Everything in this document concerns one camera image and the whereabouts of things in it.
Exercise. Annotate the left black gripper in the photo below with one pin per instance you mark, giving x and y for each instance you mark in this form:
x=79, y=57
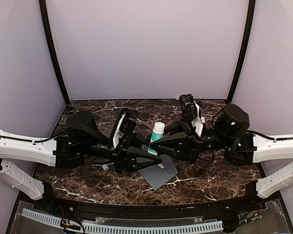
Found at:
x=131, y=148

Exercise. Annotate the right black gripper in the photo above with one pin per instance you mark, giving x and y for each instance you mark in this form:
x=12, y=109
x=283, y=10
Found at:
x=186, y=143

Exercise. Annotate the green white glue stick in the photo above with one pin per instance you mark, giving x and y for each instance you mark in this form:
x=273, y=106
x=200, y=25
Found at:
x=157, y=134

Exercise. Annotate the grey blue envelope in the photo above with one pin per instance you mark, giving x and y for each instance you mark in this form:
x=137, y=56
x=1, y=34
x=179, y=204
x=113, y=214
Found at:
x=157, y=177

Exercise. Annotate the small grey glue cap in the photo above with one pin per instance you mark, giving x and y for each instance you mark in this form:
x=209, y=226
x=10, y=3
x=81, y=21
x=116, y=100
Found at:
x=105, y=167

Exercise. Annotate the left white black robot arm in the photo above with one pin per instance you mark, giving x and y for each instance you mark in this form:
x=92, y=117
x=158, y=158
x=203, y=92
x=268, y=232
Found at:
x=67, y=149

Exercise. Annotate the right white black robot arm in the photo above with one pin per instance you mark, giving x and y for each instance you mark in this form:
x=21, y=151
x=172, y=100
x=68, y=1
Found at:
x=230, y=132

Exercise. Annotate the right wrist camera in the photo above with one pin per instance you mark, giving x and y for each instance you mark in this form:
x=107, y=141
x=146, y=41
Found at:
x=191, y=112

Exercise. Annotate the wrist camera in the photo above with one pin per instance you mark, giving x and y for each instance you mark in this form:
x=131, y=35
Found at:
x=123, y=126
x=191, y=112

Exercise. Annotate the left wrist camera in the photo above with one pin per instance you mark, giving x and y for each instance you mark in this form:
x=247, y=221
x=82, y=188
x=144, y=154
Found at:
x=123, y=126

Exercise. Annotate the black curved front rail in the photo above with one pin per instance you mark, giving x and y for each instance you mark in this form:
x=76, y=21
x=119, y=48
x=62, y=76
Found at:
x=83, y=210

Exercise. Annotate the light blue slotted cable duct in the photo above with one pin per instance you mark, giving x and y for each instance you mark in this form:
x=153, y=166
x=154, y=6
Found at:
x=89, y=227

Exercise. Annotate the right black corner post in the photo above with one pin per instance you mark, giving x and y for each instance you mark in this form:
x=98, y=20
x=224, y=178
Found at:
x=243, y=50

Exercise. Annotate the black corner post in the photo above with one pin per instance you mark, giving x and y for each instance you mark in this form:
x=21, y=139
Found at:
x=243, y=50
x=52, y=50

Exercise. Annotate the left black corner post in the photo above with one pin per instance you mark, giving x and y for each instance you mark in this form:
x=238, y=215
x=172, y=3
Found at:
x=52, y=50

